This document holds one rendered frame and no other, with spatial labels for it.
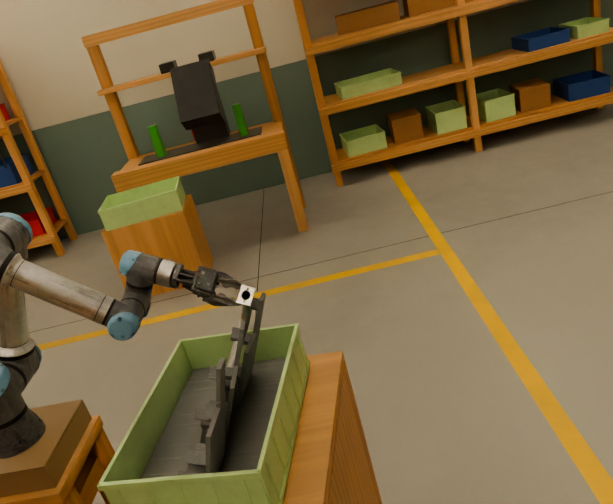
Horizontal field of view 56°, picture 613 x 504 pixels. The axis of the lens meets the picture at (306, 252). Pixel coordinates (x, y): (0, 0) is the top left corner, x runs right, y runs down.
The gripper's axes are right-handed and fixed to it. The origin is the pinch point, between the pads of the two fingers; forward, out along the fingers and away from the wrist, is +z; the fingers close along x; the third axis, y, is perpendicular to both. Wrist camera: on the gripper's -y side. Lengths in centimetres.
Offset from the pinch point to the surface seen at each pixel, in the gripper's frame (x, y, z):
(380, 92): 293, -333, 42
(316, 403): -22.6, -15.7, 28.7
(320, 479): -41, 7, 32
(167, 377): -26.6, -22.8, -17.4
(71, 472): -59, -16, -34
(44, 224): 98, -430, -256
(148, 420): -39.6, -11.2, -16.8
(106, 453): -54, -37, -31
